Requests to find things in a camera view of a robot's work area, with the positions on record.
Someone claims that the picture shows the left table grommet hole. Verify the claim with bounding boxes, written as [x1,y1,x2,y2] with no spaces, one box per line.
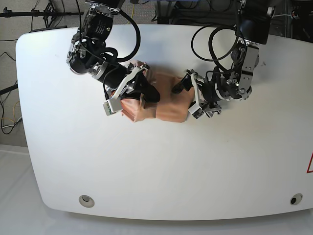
[79,195,95,208]

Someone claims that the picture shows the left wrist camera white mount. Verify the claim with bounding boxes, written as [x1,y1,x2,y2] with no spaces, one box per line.
[182,70,204,119]

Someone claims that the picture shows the peach T-shirt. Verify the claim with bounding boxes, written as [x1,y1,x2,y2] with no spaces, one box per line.
[121,69,195,123]

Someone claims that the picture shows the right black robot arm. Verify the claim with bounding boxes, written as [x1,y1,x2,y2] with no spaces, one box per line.
[67,0,160,103]

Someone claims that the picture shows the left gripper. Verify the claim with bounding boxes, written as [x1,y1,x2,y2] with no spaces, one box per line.
[172,74,222,118]

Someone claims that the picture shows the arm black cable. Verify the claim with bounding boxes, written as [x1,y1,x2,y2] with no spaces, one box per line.
[75,0,142,63]
[191,0,245,76]

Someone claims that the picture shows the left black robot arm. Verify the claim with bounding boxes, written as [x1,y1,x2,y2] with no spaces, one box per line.
[172,0,276,118]

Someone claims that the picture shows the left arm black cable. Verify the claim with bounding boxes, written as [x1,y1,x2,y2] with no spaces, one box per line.
[191,0,245,76]

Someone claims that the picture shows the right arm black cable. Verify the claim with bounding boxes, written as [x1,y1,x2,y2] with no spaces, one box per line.
[75,0,142,63]

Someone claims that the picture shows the table grommet hole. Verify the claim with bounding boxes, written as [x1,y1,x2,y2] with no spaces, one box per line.
[290,193,303,206]
[79,195,95,208]

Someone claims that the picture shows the right table grommet hole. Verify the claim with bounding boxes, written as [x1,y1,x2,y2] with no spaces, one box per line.
[290,193,303,206]

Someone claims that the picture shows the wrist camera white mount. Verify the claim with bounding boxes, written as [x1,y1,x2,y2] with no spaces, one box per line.
[182,70,204,119]
[103,64,150,116]

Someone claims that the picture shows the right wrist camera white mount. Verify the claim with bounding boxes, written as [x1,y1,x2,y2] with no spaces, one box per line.
[103,64,150,116]

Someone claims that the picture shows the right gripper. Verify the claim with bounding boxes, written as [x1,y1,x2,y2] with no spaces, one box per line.
[94,62,160,102]

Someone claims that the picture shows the black tripod stand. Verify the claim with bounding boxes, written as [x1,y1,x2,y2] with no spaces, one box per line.
[0,0,84,28]

